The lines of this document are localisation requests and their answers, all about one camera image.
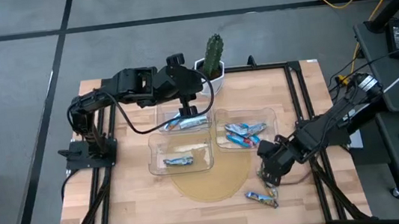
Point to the white hexagonal plant pot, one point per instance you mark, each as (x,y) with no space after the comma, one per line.
(219,83)

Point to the clear plastic bin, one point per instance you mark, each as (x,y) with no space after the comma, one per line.
(169,109)
(199,142)
(264,114)

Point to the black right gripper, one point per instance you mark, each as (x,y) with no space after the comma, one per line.
(278,157)

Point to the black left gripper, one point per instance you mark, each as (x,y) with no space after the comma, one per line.
(179,80)

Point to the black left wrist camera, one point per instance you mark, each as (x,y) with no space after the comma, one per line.
(188,111)

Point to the white paper sheet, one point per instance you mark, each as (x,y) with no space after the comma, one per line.
(356,141)

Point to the round woven yellow placemat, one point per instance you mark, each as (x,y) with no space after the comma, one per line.
(215,185)

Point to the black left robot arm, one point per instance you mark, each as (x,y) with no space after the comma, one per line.
(89,102)

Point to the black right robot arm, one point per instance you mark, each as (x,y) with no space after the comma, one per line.
(329,127)

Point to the green cactus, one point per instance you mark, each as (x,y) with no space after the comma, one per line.
(213,54)

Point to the black aluminium table frame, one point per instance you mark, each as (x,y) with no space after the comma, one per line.
(266,66)

